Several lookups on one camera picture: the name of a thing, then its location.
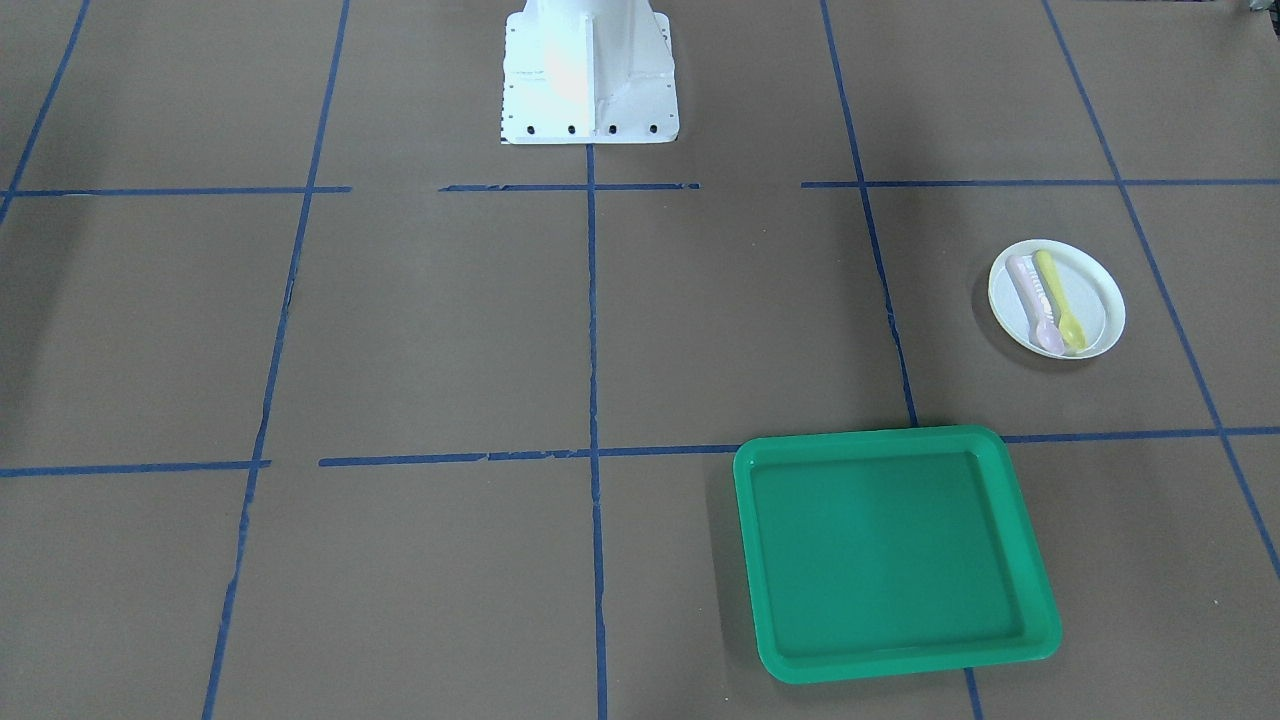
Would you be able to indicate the pink plastic spoon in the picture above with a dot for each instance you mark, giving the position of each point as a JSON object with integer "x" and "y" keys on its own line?
{"x": 1043, "y": 330}

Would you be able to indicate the yellow plastic spoon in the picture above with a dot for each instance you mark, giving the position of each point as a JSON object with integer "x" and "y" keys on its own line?
{"x": 1071, "y": 330}

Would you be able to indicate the white round plate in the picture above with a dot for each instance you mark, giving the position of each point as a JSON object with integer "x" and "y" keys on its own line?
{"x": 1093, "y": 294}

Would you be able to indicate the green plastic tray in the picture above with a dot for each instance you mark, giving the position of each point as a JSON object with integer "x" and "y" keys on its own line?
{"x": 890, "y": 552}

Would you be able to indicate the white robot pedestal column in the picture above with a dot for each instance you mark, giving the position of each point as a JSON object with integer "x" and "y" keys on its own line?
{"x": 588, "y": 72}

